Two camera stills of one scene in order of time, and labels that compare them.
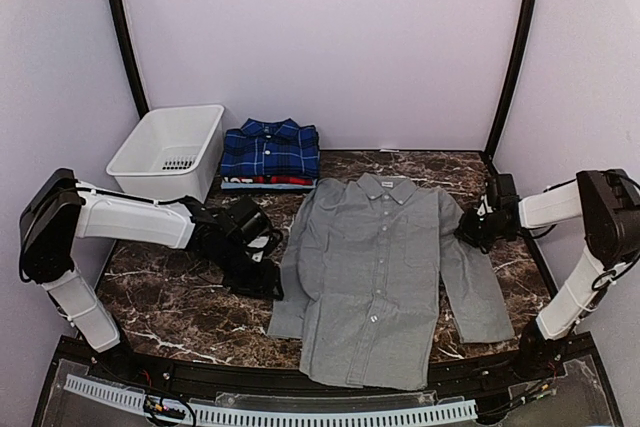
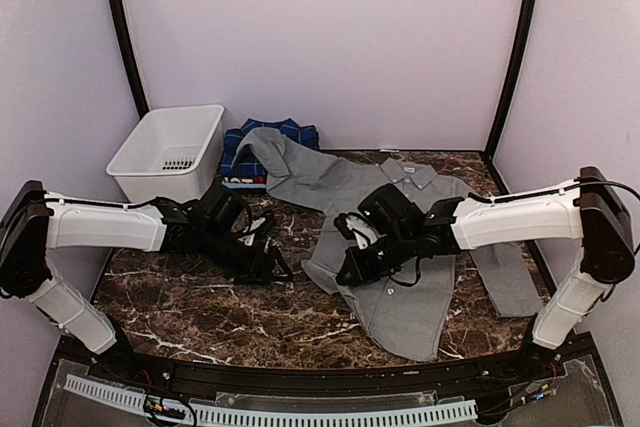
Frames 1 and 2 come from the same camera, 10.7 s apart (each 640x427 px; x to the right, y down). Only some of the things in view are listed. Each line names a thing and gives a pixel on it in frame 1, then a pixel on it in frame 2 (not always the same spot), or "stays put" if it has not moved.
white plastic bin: [175, 151] stays put
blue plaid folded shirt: [271, 148] stays put
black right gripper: [465, 231] to [361, 274]
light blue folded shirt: [267, 186] stays put
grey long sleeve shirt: [369, 266] to [414, 309]
